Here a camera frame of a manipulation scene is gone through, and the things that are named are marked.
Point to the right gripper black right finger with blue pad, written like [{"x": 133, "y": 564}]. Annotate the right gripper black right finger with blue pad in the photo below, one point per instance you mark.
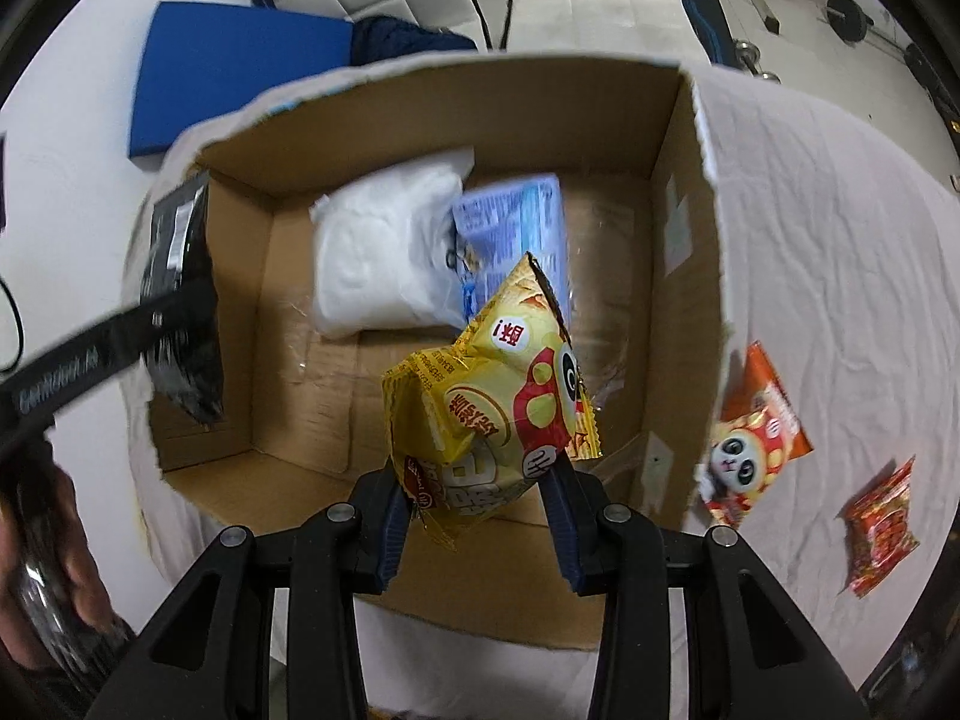
[{"x": 750, "y": 652}]

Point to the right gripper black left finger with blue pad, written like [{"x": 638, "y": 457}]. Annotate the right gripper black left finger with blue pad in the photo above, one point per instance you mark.
[{"x": 206, "y": 652}]

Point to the red snack bag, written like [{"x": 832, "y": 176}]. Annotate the red snack bag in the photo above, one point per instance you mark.
[{"x": 878, "y": 528}]

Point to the black snack pack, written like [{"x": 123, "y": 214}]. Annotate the black snack pack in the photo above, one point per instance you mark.
[{"x": 184, "y": 363}]

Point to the orange panda snack bag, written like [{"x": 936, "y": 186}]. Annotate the orange panda snack bag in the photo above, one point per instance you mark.
[{"x": 758, "y": 434}]

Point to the yellow panda snack bag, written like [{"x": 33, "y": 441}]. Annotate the yellow panda snack bag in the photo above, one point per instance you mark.
[{"x": 471, "y": 426}]

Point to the white soft plastic pack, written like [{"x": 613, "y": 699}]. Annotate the white soft plastic pack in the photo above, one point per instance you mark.
[{"x": 381, "y": 246}]

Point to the blue tissue pack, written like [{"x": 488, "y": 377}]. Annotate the blue tissue pack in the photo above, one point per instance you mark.
[{"x": 495, "y": 225}]

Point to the person's left hand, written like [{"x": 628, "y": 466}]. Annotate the person's left hand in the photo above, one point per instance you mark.
[{"x": 41, "y": 585}]

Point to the blue foam mat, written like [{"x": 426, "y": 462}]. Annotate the blue foam mat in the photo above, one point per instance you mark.
[{"x": 205, "y": 60}]

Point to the dark blue bag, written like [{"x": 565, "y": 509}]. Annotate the dark blue bag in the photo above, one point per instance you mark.
[{"x": 380, "y": 37}]

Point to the black dumbbell on floor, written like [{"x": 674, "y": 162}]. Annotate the black dumbbell on floor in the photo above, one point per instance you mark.
[{"x": 848, "y": 20}]

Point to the black blue weight bench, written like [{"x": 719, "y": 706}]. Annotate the black blue weight bench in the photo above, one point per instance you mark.
[{"x": 710, "y": 25}]

